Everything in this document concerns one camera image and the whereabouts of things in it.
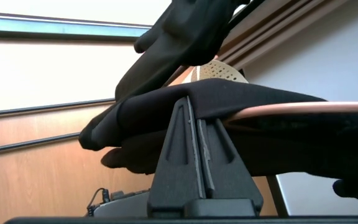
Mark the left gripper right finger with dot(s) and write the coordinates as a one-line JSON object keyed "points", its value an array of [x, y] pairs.
{"points": [[232, 174]]}

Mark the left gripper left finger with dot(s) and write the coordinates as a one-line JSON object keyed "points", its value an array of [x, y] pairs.
{"points": [[174, 174]]}

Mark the black garment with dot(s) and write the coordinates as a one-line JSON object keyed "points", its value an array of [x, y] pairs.
{"points": [[291, 146]]}

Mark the pink clothes hanger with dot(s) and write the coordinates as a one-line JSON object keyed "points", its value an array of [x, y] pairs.
{"points": [[306, 109]]}

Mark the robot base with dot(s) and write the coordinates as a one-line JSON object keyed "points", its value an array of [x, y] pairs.
{"points": [[126, 205]]}

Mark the white laundry basket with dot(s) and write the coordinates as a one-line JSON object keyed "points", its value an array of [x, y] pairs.
{"points": [[219, 70]]}

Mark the beige curtain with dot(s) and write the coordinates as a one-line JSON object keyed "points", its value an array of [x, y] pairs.
{"points": [[275, 28]]}

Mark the window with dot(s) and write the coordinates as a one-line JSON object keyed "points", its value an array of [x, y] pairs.
{"points": [[57, 26]]}

